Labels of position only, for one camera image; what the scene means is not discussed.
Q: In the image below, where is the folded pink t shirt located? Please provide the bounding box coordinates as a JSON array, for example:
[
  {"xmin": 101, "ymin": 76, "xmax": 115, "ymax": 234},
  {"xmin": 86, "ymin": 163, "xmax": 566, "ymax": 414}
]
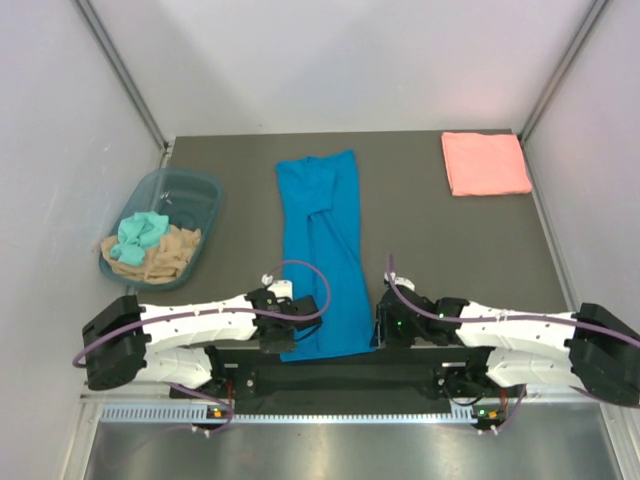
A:
[{"xmin": 441, "ymin": 132, "xmax": 532, "ymax": 197}]

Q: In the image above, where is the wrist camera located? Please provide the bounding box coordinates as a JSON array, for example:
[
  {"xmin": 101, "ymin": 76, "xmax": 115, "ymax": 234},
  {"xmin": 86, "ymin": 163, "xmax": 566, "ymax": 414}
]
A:
[
  {"xmin": 261, "ymin": 274, "xmax": 293, "ymax": 299},
  {"xmin": 384, "ymin": 272, "xmax": 415, "ymax": 291}
]

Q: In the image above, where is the blue t shirt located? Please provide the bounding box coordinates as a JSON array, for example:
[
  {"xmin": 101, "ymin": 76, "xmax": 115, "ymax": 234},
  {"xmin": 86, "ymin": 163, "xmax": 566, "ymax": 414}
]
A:
[{"xmin": 275, "ymin": 150, "xmax": 374, "ymax": 363}]

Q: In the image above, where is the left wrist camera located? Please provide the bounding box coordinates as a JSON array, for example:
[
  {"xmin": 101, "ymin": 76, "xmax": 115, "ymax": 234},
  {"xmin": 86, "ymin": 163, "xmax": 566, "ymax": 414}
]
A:
[{"xmin": 261, "ymin": 274, "xmax": 293, "ymax": 299}]

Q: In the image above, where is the left aluminium frame post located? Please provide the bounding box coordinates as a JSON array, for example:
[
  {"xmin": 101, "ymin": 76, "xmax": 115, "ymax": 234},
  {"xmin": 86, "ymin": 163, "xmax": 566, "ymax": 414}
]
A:
[{"xmin": 71, "ymin": 0, "xmax": 169, "ymax": 150}]

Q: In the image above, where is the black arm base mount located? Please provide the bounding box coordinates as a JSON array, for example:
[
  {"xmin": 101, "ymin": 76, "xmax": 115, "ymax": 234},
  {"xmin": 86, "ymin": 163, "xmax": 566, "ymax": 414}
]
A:
[{"xmin": 197, "ymin": 347, "xmax": 501, "ymax": 400}]

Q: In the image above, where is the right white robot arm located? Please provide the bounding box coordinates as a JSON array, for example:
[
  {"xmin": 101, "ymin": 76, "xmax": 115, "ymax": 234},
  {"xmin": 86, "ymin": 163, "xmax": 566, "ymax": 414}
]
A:
[{"xmin": 372, "ymin": 284, "xmax": 639, "ymax": 408}]

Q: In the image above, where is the slotted cable duct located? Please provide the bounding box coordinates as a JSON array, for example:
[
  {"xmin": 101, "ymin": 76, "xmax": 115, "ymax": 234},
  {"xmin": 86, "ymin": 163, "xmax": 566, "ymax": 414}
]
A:
[{"xmin": 100, "ymin": 402, "xmax": 501, "ymax": 425}]

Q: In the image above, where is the mint green t shirt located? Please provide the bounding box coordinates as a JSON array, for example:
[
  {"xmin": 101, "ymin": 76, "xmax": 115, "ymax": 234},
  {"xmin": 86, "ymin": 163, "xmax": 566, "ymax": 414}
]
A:
[{"xmin": 109, "ymin": 211, "xmax": 170, "ymax": 267}]

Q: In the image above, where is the teal plastic basin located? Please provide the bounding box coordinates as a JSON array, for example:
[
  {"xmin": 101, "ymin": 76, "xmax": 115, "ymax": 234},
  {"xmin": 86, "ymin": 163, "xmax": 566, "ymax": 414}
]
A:
[{"xmin": 99, "ymin": 168, "xmax": 222, "ymax": 291}]

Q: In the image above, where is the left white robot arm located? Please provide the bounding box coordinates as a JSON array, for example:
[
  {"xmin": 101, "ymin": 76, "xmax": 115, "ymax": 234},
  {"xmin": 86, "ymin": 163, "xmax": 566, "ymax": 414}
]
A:
[{"xmin": 74, "ymin": 281, "xmax": 323, "ymax": 397}]

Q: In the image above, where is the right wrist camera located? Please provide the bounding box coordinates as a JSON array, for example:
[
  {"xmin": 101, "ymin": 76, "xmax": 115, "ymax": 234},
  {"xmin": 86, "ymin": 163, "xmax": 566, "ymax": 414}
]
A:
[{"xmin": 384, "ymin": 272, "xmax": 415, "ymax": 291}]

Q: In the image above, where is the beige t shirt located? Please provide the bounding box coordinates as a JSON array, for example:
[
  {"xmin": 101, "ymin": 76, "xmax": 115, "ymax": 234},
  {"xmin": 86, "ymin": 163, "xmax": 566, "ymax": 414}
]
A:
[{"xmin": 100, "ymin": 225, "xmax": 202, "ymax": 285}]

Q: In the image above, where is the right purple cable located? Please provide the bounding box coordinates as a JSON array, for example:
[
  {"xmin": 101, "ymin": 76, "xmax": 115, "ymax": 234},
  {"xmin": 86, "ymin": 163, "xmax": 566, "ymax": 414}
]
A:
[{"xmin": 387, "ymin": 253, "xmax": 640, "ymax": 436}]

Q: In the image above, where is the right aluminium frame post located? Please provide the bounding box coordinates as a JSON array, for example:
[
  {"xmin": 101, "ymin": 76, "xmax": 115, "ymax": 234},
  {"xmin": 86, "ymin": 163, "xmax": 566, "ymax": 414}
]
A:
[{"xmin": 517, "ymin": 0, "xmax": 612, "ymax": 145}]

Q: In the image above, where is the aluminium frame post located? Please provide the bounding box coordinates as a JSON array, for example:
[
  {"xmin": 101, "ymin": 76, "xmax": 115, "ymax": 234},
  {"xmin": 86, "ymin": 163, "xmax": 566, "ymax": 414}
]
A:
[
  {"xmin": 517, "ymin": 0, "xmax": 612, "ymax": 145},
  {"xmin": 71, "ymin": 0, "xmax": 169, "ymax": 150}
]

